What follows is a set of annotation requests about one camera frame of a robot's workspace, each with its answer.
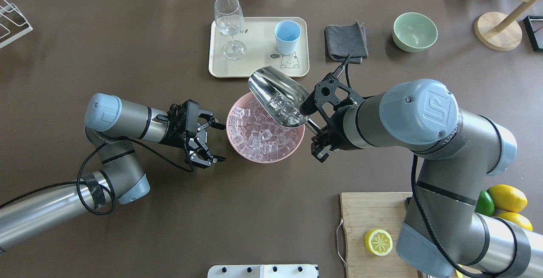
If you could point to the black gripper body scoop arm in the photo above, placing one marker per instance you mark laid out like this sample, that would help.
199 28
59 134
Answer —
338 130

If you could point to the black gripper body bowl arm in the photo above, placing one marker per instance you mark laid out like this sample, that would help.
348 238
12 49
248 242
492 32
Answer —
174 137

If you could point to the bowl gripper black finger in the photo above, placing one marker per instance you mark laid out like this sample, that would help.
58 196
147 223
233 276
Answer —
199 154
205 119

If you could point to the pink bowl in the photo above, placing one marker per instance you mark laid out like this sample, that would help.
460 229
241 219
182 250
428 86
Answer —
254 153

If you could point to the steel ice scoop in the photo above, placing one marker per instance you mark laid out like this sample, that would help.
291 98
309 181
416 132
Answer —
281 97

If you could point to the silver robot arm with scoop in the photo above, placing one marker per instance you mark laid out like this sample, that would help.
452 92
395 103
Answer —
441 228

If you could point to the silver robot arm near bowl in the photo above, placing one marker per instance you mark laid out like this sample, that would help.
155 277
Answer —
112 173

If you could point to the pile of clear ice cubes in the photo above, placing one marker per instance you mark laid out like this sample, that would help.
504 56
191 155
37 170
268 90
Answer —
258 136

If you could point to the light blue cup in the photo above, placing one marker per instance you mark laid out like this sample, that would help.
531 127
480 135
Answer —
287 34

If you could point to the wooden cup tree stand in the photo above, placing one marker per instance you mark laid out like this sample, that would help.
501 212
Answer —
500 31

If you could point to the wooden cutting board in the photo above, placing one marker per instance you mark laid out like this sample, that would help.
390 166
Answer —
362 212

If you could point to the grey folded cloth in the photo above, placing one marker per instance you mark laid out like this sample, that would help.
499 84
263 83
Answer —
344 40

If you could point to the cream serving tray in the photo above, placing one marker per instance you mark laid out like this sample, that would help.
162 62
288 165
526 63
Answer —
261 50

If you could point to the clear wine glass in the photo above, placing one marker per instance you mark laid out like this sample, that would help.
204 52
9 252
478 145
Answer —
229 21

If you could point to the half lemon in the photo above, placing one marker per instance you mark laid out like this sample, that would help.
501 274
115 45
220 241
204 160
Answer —
378 242

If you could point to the green bowl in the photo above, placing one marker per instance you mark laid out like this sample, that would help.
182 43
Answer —
414 32

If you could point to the green lime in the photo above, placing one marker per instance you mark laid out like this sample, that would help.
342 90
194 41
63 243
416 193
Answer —
485 204

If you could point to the white rack with cups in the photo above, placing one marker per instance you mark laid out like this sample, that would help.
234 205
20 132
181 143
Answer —
13 23

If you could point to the yellow lemon lower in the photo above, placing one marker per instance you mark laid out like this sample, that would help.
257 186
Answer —
516 218

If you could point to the black glass holder tray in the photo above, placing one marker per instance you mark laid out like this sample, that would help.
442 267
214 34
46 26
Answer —
533 26

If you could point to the wrist camera mount scoop arm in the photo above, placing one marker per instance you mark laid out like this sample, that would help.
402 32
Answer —
331 90

